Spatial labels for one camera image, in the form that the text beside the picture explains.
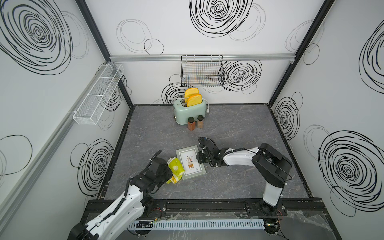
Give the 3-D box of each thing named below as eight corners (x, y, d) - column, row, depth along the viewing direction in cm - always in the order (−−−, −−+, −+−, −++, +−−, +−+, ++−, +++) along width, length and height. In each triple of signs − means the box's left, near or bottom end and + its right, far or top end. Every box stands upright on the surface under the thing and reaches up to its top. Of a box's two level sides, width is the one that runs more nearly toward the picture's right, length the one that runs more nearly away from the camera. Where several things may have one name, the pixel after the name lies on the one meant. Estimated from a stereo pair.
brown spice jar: (197, 128, 107) (197, 120, 100) (197, 122, 111) (197, 114, 104) (203, 128, 107) (203, 120, 100) (203, 122, 111) (203, 114, 104)
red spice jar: (188, 131, 107) (187, 122, 99) (188, 125, 110) (187, 116, 103) (195, 131, 107) (195, 122, 99) (195, 125, 110) (195, 116, 103)
